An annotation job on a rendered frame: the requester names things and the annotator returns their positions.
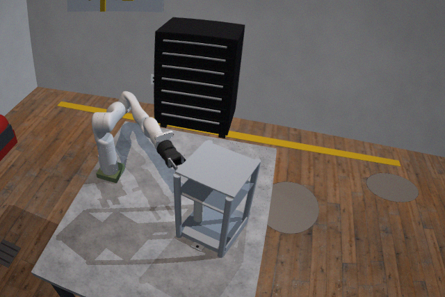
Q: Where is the grey bottle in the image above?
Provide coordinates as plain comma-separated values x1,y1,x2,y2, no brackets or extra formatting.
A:
193,201,204,222

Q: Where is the grey metal shelving unit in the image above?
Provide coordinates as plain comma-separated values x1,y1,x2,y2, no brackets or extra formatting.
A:
173,140,261,258

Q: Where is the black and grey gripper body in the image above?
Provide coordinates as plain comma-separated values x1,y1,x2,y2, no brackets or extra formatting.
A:
154,131,182,167

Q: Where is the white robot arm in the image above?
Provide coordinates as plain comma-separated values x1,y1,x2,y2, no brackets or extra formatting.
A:
92,91,162,175

